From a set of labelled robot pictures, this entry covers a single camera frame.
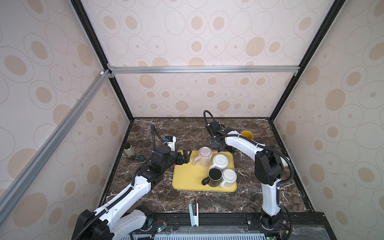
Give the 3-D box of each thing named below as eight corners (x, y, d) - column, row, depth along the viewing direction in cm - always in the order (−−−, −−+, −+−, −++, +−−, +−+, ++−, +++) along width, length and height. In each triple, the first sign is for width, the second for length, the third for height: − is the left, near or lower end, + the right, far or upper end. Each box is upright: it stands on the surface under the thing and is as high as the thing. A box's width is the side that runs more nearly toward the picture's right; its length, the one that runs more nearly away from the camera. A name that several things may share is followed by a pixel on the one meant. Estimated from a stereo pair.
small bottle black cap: (126, 157, 100) (121, 150, 93) (128, 150, 103) (124, 143, 97) (133, 157, 100) (129, 150, 93) (135, 150, 103) (131, 143, 97)
